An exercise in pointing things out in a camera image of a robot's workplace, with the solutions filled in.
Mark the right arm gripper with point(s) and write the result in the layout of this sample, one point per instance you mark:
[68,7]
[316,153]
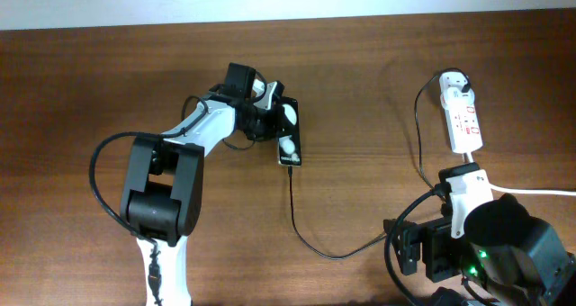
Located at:
[435,235]

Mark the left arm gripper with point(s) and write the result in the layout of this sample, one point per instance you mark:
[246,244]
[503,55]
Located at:
[274,127]

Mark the black Galaxy flip phone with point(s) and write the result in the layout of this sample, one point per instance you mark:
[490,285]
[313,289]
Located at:
[288,136]

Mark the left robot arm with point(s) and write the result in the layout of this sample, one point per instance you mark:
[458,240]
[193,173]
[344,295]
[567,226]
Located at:
[163,189]

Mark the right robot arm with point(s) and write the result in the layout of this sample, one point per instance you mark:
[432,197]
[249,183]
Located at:
[515,257]

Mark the white USB charger adapter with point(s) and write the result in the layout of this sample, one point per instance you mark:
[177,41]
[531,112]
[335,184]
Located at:
[456,90]

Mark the white power strip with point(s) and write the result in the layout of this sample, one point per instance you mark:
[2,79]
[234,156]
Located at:
[463,129]

